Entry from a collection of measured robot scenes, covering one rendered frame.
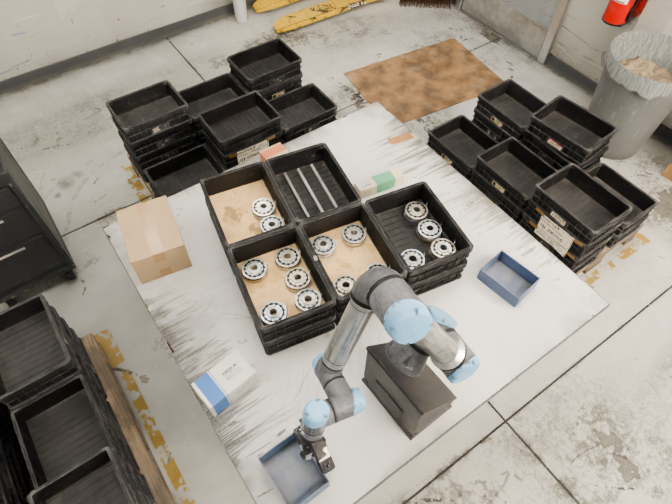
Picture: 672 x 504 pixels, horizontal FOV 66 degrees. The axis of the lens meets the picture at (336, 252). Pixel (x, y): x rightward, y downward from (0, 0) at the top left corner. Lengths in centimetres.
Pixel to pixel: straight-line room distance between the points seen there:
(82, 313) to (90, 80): 217
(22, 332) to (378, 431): 163
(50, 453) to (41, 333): 52
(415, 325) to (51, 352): 174
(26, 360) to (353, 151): 179
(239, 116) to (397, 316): 225
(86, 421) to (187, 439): 51
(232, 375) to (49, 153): 267
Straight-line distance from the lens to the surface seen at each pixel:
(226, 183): 238
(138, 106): 353
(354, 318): 147
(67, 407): 258
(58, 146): 425
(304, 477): 190
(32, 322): 272
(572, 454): 290
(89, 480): 232
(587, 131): 350
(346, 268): 210
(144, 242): 227
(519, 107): 372
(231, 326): 215
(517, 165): 331
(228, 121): 328
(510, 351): 218
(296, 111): 348
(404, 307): 129
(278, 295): 204
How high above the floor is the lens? 258
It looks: 55 degrees down
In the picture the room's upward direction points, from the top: 1 degrees clockwise
